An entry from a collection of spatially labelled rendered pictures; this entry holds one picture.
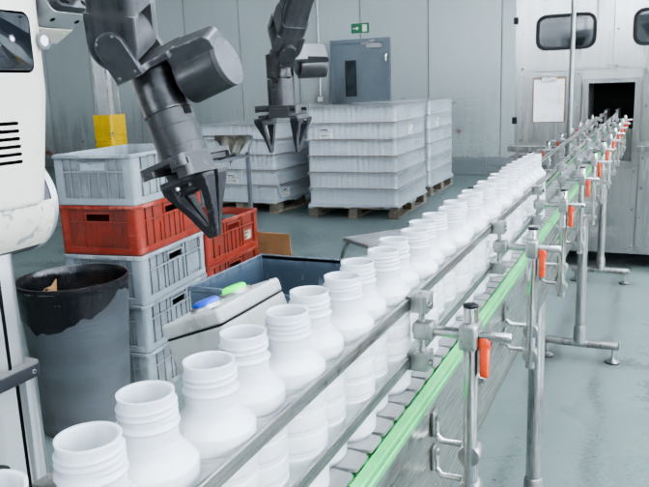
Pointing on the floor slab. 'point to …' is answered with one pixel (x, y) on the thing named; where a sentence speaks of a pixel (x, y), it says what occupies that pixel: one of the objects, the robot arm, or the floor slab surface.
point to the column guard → (110, 129)
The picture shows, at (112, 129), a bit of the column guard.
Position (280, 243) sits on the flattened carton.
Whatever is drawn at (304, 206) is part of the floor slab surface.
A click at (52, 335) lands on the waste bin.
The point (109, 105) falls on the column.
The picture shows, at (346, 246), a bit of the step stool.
